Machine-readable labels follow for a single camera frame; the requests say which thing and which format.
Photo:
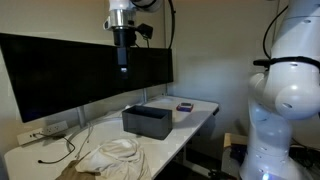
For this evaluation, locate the white power strip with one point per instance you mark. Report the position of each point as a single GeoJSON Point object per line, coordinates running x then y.
{"type": "Point", "coordinates": [40, 132]}

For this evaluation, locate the white table leg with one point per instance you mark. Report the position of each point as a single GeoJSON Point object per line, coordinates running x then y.
{"type": "Point", "coordinates": [200, 168]}

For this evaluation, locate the black camera on stand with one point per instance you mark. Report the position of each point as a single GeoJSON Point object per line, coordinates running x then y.
{"type": "Point", "coordinates": [260, 62]}

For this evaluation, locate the brown cloth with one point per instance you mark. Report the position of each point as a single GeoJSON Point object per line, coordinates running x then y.
{"type": "Point", "coordinates": [75, 171]}

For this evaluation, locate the large black monitor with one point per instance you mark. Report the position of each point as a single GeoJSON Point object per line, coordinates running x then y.
{"type": "Point", "coordinates": [60, 73]}

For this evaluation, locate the cardboard box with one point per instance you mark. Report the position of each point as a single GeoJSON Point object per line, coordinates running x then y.
{"type": "Point", "coordinates": [233, 138]}

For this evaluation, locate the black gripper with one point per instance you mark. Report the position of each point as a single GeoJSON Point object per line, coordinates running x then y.
{"type": "Point", "coordinates": [123, 40]}

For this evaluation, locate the small dark rectangular device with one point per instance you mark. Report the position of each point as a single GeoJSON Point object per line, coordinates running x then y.
{"type": "Point", "coordinates": [185, 106]}

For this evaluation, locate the white cloth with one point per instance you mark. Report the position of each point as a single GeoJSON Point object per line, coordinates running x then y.
{"type": "Point", "coordinates": [116, 156]}

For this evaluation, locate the dark grey rectangular box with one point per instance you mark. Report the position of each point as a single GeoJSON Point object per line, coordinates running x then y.
{"type": "Point", "coordinates": [150, 125]}

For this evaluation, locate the dark blue box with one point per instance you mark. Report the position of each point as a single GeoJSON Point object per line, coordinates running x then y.
{"type": "Point", "coordinates": [239, 154]}

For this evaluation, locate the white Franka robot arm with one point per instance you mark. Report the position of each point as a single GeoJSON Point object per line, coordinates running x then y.
{"type": "Point", "coordinates": [286, 100]}

